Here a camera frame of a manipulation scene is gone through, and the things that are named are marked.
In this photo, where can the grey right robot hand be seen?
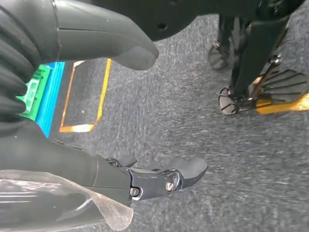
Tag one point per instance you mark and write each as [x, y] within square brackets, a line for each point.
[72, 160]

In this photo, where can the blue metal shelf rack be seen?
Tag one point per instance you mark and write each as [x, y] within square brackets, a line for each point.
[53, 96]

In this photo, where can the clear plastic film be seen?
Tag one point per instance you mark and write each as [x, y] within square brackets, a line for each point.
[113, 214]

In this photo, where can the yellow floor tape square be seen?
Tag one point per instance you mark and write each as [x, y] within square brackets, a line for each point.
[103, 93]

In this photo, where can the green plastic crate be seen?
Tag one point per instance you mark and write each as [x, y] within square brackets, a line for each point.
[36, 93]

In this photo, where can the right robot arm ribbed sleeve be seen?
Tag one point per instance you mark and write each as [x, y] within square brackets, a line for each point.
[16, 64]

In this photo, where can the black robot legs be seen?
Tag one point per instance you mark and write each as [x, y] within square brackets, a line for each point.
[261, 41]

